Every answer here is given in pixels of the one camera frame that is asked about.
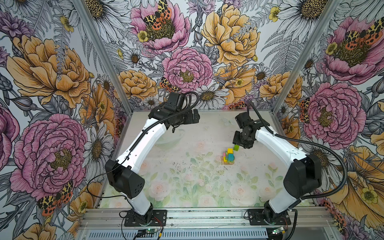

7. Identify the teal small cube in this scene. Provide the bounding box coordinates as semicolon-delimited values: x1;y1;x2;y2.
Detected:
227;154;235;162

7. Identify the green owl number toy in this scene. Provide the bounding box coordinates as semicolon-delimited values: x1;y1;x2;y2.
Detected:
222;153;235;165

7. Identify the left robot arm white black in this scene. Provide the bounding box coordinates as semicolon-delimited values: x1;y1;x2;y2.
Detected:
105;92;200;226

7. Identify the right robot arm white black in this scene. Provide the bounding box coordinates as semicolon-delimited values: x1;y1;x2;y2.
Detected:
233;112;322;224

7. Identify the right aluminium corner post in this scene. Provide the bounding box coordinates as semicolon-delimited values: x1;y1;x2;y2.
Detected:
272;0;340;115

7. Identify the aluminium corner post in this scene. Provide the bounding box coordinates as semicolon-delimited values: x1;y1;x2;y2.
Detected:
272;0;340;115
74;1;133;117

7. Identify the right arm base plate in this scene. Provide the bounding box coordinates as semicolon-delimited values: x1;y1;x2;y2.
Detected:
245;209;292;226

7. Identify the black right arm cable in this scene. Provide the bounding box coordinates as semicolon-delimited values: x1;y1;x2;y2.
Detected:
247;101;348;240

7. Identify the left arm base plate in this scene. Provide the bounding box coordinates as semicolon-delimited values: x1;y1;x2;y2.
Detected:
124;210;168;227

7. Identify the aluminium front rail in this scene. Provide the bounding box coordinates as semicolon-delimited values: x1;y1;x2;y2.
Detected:
76;207;343;240

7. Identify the left aluminium corner post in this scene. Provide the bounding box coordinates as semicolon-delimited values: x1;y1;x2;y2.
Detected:
74;1;133;117

